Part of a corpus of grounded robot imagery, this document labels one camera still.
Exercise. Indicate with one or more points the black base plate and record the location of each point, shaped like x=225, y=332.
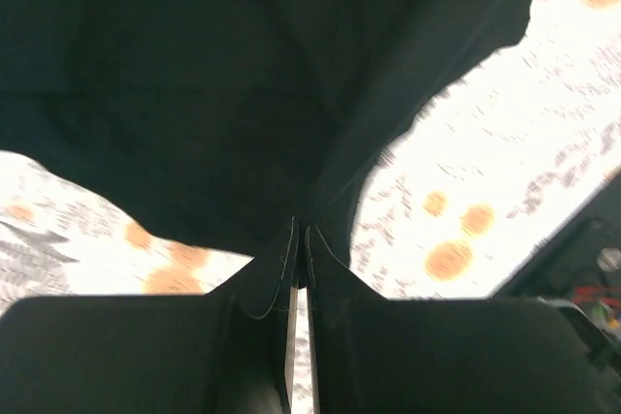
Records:
x=577, y=272

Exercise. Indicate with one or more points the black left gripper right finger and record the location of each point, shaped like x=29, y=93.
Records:
x=373, y=355

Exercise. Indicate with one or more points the black t shirt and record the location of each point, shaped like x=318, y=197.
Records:
x=215, y=122

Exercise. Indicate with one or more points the floral table mat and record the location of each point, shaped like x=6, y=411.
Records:
x=491, y=166

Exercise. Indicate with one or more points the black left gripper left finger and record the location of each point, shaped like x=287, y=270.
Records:
x=222, y=352

